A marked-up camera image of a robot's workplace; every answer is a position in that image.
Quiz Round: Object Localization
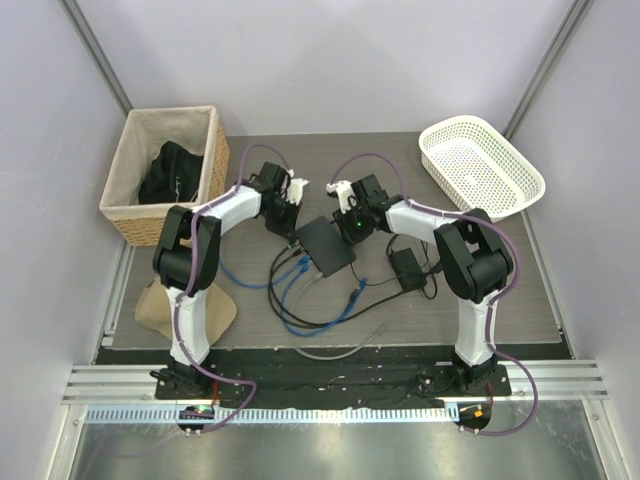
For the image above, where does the dark grey network switch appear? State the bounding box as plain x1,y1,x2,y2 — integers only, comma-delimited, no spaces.
295,216,356,278

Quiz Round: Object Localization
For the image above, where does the thin black power cable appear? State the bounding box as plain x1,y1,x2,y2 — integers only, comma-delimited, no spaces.
349,234,444,301

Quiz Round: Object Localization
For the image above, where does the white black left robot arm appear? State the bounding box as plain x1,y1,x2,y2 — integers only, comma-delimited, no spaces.
150,162,309,400

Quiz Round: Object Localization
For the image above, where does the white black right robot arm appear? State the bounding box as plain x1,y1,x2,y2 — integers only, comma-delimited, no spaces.
326,175,514,395

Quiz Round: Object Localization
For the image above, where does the black power adapter brick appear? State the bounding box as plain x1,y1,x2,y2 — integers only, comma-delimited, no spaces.
388,248,427,293

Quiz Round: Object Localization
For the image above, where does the black cloth in basket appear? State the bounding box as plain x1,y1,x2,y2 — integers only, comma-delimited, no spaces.
138,141,203,205

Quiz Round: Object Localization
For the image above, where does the white perforated plastic basket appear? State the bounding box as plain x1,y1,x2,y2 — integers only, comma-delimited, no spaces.
418,115,546,222

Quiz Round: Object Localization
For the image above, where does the wicker basket with liner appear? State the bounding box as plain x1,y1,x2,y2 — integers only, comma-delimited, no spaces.
99,106,230,247

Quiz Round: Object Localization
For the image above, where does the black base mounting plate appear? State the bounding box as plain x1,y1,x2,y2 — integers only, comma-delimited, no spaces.
152,359,512,401

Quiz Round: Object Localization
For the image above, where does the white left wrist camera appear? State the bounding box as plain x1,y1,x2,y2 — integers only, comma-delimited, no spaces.
285,178,309,205

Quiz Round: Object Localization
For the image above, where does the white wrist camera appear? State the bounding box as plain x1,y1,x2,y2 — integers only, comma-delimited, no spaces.
326,180,358,213
285,178,309,205

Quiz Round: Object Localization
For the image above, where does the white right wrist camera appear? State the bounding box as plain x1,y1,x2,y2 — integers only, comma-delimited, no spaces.
326,180,358,213

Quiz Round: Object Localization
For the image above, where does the blue ethernet cable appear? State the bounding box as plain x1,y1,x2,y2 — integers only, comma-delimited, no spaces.
218,249,306,291
279,259,371,337

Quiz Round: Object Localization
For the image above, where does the grey ethernet cable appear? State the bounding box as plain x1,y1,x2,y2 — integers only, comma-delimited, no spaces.
292,272,391,360

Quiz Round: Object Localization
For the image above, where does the black ethernet cable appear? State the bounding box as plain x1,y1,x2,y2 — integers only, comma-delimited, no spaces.
272,248,436,331

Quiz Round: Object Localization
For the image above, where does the white slotted cable duct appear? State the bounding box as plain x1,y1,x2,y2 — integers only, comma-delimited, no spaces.
84,403,459,427

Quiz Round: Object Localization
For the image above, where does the aluminium rail frame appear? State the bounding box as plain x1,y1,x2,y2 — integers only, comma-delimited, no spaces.
63,358,608,410

